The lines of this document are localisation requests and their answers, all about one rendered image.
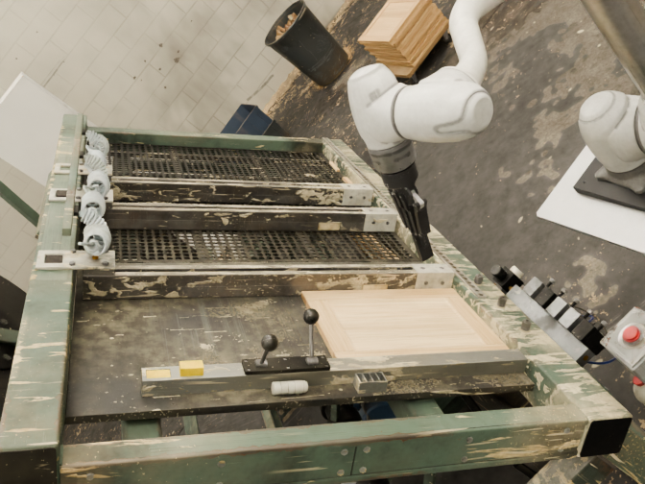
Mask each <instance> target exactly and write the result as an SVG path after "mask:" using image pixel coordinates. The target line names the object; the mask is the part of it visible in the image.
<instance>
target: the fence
mask: <svg viewBox="0 0 645 484"><path fill-rule="evenodd" d="M326 359H327V361H328V363H329V365H330V367H331V368H330V371H316V372H299V373H283V374H265V375H245V373H244V369H243V366H242V363H230V364H212V365H203V375H192V376H179V366H174V367H154V368H141V394H142V397H148V396H164V395H179V394H195V393H210V392H225V391H240V390H255V389H271V386H272V382H275V381H291V380H305V381H307V384H308V386H317V385H332V384H347V383H353V379H354V374H358V373H374V372H383V375H384V377H386V379H387V380H388V381H393V380H408V379H424V378H439V377H453V376H469V375H499V374H514V373H524V372H525V369H526V366H527V362H528V359H527V358H526V357H525V355H524V354H523V353H522V352H521V351H520V350H519V349H515V350H496V351H459V352H440V353H421V354H401V355H383V356H364V357H345V358H326ZM153 370H170V375H171V377H158V378H147V377H146V371H153Z"/></svg>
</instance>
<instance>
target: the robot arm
mask: <svg viewBox="0 0 645 484"><path fill-rule="evenodd" d="M504 1H505V0H457V1H456V3H455V5H454V7H453V9H452V12H451V14H450V18H449V30H450V34H451V37H452V40H453V43H454V46H455V49H456V52H457V55H458V58H459V63H458V65H457V66H456V67H454V66H446V67H443V68H441V69H440V70H439V71H437V72H436V73H434V74H432V75H431V76H429V77H427V78H425V79H423V80H421V81H419V83H418V85H405V84H403V83H398V82H397V79H396V77H395V75H394V74H393V72H392V71H391V70H390V69H389V68H388V67H386V66H385V65H384V64H383V63H377V64H372V65H368V66H365V67H362V68H360V69H358V70H357V71H355V72H354V73H353V74H352V75H351V77H350V78H349V80H348V82H347V93H348V100H349V104H350V109H351V113H352V116H353V119H354V122H355V125H356V127H357V130H358V132H359V134H360V135H361V137H362V138H363V139H364V141H365V142H366V144H367V147H368V151H369V153H370V157H371V160H372V162H373V165H374V168H375V170H376V171H378V172H380V175H381V178H382V181H383V183H384V185H385V186H386V187H387V188H388V189H387V190H388V192H389V194H390V195H391V197H392V199H393V201H394V205H395V207H396V209H397V211H398V214H399V216H400V218H401V220H402V223H403V225H404V227H405V228H406V229H407V228H408V229H409V232H410V233H411V235H412V238H413V241H414V244H415V247H416V250H417V253H418V258H419V259H420V260H421V261H425V260H427V259H428V258H430V257H432V256H433V255H434V254H433V251H432V248H431V245H430V242H429V238H428V235H427V233H429V232H431V230H430V224H429V218H428V212H427V200H426V199H425V198H423V199H421V198H420V197H419V196H418V190H417V188H416V186H415V182H416V180H417V178H418V169H417V167H416V163H415V159H416V157H417V155H416V151H415V148H414V145H413V141H412V140H416V141H420V142H434V143H444V142H457V141H463V140H467V139H470V138H472V137H474V136H476V135H478V134H480V133H482V132H483V131H484V130H485V129H486V128H487V126H488V125H489V123H490V120H491V118H492V115H493V104H492V99H491V97H490V95H489V94H488V93H487V92H486V90H485V89H483V88H482V87H481V83H482V81H483V80H484V78H485V75H486V72H487V67H488V56H487V51H486V48H485V44H484V41H483V38H482V35H481V32H480V28H479V25H478V22H479V20H480V19H481V18H482V17H483V16H484V15H485V14H487V13H488V12H490V11H491V10H492V9H494V8H495V7H496V6H498V5H499V4H501V3H502V2H504ZM580 1H581V3H582V4H583V6H584V7H585V9H586V11H587V12H588V14H589V16H590V17H591V19H592V20H593V22H594V23H595V25H596V26H597V28H598V29H599V31H600V32H601V34H602V35H603V37H604V38H605V40H606V41H607V43H608V45H609V47H610V48H611V50H612V51H613V53H614V54H615V56H616V57H617V58H618V59H619V61H620V62H621V64H622V65H623V67H624V68H625V70H626V72H627V73H628V75H629V76H630V78H631V79H632V81H633V83H634V84H635V86H636V87H637V89H638V90H639V92H640V93H641V94H640V96H639V97H636V96H630V95H627V96H626V95H625V93H623V92H619V91H613V90H606V91H602V92H598V93H595V94H593V95H592V96H590V97H589V98H588V99H587V100H586V101H585V102H584V103H583V105H582V107H581V110H580V116H579V128H580V132H581V135H582V138H583V140H584V142H585V144H586V146H587V147H588V149H589V150H590V151H591V153H592V154H593V155H595V157H596V158H597V159H598V160H599V161H600V162H601V163H602V164H603V166H602V167H601V168H600V169H599V170H598V171H597V172H596V173H595V178H596V179H597V180H598V181H607V182H612V183H615V184H618V185H621V186H623V187H626V188H629V189H631V190H632V191H633V192H634V193H636V194H642V193H643V192H645V10H644V9H643V7H642V5H641V3H640V2H639V0H580Z"/></svg>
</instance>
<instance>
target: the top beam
mask: <svg viewBox="0 0 645 484"><path fill-rule="evenodd" d="M76 123H77V114H64V115H63V118H62V123H61V128H60V136H59V141H58V146H57V150H56V155H55V160H54V165H53V170H52V174H51V179H50V183H49V188H48V193H47V198H46V203H45V207H44V211H43V216H42V221H41V226H40V231H39V236H38V240H37V244H36V253H35V258H34V263H33V268H32V272H31V276H30V281H29V286H28V291H27V296H26V301H25V305H24V310H23V314H22V319H21V324H20V329H19V333H18V338H17V343H16V347H15V352H14V357H13V362H12V370H11V375H10V380H9V384H8V389H7V394H6V398H5V403H4V408H3V413H2V417H1V422H0V484H60V445H63V434H64V422H65V410H66V398H67V385H68V373H69V360H70V349H71V336H72V324H73V311H74V300H75V287H76V275H77V269H63V270H36V260H37V255H38V251H70V250H71V249H76V250H78V249H79V245H78V243H79V238H80V225H81V217H80V216H73V224H72V233H71V236H62V222H63V215H64V208H65V202H49V196H50V191H51V188H67V186H68V180H69V175H63V174H54V171H55V166H56V163H71V158H72V151H73V144H74V137H75V130H76Z"/></svg>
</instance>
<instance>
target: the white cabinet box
mask: <svg viewBox="0 0 645 484"><path fill-rule="evenodd" d="M64 114H77V115H78V112H77V111H75V110H74V109H72V108H71V107H69V106H68V105H67V104H65V103H64V102H63V101H62V100H61V99H59V98H58V97H57V96H55V95H54V94H52V93H51V92H50V91H48V90H47V89H46V88H44V87H43V86H41V85H40V84H38V83H37V82H35V81H34V80H33V79H31V78H30V77H29V76H27V75H26V74H24V73H23V72H22V71H21V73H20V74H19V75H18V77H17V78H16V79H15V80H14V82H13V83H12V85H11V86H10V87H9V89H8V90H7V91H6V92H5V94H4V95H3V96H2V98H1V99H0V158H2V159H3V160H5V161H6V162H8V163H9V164H11V165H12V166H14V167H15V168H17V169H18V170H20V171H21V172H23V173H25V174H26V175H28V176H29V177H31V178H32V179H34V180H35V181H37V182H39V183H41V184H42V185H44V186H45V187H46V182H47V179H48V174H49V173H50V172H51V171H52V170H53V165H54V160H55V155H56V150H57V146H58V141H59V136H60V128H61V123H62V118H63V115H64Z"/></svg>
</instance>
